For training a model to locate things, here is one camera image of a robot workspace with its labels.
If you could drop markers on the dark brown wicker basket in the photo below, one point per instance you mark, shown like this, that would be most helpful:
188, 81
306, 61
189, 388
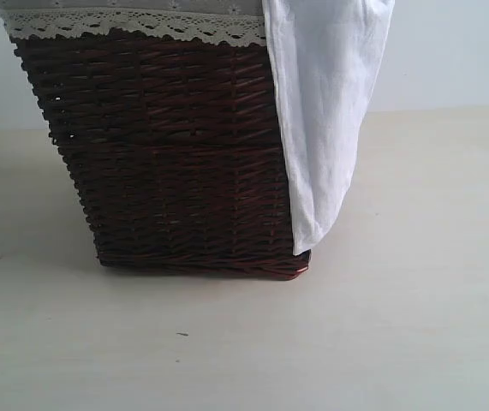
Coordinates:
174, 149

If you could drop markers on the white t-shirt red lettering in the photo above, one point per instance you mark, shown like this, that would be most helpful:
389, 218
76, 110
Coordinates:
325, 58

